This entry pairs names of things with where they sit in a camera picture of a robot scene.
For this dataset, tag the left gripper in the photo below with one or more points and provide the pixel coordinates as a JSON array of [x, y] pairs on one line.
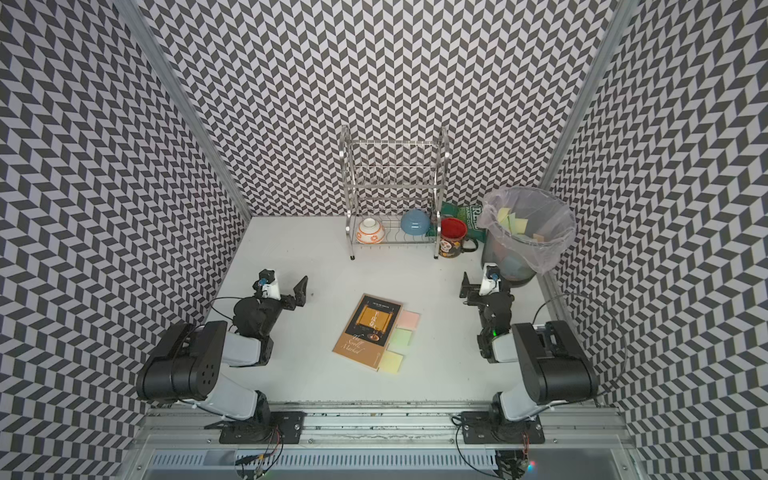
[[299, 290]]

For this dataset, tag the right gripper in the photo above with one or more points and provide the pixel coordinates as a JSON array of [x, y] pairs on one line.
[[472, 289]]

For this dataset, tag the pink sticky note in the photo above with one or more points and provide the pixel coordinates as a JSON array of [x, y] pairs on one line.
[[408, 320]]

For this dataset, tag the brown book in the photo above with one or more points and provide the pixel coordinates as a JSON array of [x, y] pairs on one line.
[[366, 335]]

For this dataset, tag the green sticky note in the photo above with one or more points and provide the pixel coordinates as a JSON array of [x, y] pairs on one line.
[[400, 340]]

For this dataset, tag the yellow sticky note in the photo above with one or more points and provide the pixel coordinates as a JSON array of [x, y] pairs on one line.
[[390, 362]]

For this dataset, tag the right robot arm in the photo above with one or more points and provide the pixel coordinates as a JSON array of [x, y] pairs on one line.
[[554, 368]]

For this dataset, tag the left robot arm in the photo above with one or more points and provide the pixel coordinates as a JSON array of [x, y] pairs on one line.
[[185, 367]]

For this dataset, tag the discarded sticky notes pile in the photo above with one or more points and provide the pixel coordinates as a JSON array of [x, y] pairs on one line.
[[516, 226]]

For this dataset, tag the red interior mug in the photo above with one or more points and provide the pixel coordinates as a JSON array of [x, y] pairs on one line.
[[454, 240]]

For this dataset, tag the green snack bag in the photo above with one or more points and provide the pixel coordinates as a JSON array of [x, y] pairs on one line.
[[469, 214]]

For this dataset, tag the blue bowl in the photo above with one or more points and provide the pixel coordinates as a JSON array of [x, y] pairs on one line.
[[415, 222]]

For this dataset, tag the mesh trash bin with liner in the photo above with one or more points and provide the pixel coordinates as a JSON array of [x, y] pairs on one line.
[[520, 259]]

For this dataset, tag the white orange patterned bowl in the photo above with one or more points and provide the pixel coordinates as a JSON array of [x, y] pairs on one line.
[[370, 231]]

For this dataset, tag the metal dish rack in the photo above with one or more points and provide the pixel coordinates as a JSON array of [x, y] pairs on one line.
[[383, 179]]

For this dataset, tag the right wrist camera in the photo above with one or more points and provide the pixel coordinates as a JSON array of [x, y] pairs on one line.
[[491, 280]]

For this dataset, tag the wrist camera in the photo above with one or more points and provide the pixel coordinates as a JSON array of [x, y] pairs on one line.
[[267, 286], [491, 280]]

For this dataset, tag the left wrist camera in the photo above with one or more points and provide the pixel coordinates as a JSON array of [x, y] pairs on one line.
[[267, 286]]

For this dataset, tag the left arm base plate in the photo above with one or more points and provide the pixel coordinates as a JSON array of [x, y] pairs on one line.
[[283, 427]]

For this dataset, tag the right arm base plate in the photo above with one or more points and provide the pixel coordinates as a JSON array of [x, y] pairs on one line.
[[481, 428]]

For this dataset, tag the aluminium front rail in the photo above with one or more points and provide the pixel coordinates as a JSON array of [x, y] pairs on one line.
[[393, 424]]

